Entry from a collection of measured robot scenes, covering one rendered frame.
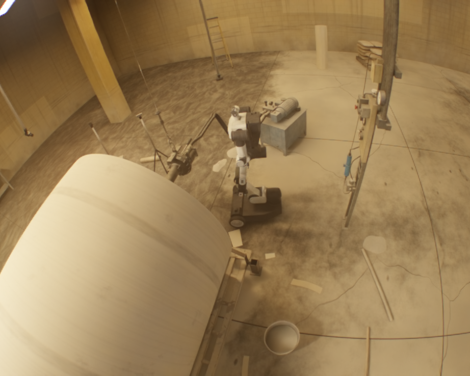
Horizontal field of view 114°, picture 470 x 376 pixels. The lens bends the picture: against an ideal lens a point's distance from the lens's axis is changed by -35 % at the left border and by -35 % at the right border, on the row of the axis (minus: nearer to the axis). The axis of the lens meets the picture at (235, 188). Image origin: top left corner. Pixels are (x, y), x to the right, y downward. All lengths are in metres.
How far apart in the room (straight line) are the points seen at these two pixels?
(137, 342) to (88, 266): 0.46
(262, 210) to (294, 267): 0.79
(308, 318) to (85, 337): 1.99
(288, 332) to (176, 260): 1.34
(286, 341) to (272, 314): 0.39
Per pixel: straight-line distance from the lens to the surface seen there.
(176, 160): 2.53
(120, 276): 1.27
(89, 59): 6.60
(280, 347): 2.29
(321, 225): 2.97
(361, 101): 2.01
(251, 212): 2.89
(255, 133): 2.18
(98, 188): 1.49
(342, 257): 2.80
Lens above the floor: 2.47
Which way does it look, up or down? 46 degrees down
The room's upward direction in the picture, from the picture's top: 15 degrees counter-clockwise
